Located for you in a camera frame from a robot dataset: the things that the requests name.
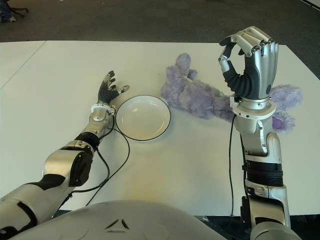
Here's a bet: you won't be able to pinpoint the thin black hand cable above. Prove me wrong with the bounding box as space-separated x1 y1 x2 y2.
228 114 237 218
86 114 130 206

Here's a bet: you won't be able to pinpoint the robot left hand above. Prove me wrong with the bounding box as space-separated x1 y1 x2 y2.
96 70 131 106

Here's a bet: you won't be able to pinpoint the white plate with black rim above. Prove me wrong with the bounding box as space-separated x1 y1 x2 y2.
115 94 172 141

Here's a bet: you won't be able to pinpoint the black office chair base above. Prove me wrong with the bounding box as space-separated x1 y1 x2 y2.
9 0 30 18

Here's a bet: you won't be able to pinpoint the person legs with sneakers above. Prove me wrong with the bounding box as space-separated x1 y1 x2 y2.
0 2 17 23

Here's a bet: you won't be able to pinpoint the thin black left hand cable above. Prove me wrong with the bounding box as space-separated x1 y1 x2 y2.
86 114 130 206

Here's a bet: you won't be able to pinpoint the thin black right hand cable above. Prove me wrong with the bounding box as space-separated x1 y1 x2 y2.
228 114 237 218

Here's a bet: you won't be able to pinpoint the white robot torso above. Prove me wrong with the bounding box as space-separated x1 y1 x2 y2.
14 199 226 240

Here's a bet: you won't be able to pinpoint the purple plush doll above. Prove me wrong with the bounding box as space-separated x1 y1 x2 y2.
160 52 303 133

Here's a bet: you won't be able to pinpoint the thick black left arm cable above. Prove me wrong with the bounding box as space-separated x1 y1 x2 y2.
71 148 111 193

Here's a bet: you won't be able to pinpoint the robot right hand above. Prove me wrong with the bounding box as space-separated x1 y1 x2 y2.
218 25 280 101

